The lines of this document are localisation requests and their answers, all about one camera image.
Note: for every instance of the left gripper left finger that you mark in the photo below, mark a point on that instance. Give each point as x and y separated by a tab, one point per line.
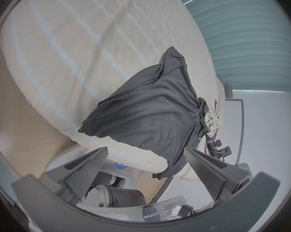
85	177

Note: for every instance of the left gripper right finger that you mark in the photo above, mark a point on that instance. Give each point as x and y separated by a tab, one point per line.
208	175

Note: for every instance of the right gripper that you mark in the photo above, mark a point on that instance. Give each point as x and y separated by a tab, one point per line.
214	146

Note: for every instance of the black T-shirt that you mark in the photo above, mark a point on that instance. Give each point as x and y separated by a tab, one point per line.
148	110

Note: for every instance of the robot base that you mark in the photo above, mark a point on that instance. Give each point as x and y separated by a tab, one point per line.
70	153

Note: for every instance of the bed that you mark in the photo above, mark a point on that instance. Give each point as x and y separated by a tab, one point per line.
75	45

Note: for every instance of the purple satin garment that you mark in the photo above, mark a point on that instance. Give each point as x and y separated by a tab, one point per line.
214	135

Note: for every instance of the white printed pyjama top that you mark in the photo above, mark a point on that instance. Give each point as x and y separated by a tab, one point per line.
212	119

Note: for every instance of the cream pillow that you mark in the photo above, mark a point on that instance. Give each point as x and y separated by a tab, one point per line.
221	100

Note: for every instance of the grey bedside table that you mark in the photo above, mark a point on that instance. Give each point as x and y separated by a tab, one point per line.
226	86

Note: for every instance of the blue-green curtain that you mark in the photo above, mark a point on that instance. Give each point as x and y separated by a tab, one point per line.
244	32

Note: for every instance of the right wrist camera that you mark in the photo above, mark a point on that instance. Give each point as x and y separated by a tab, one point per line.
226	151

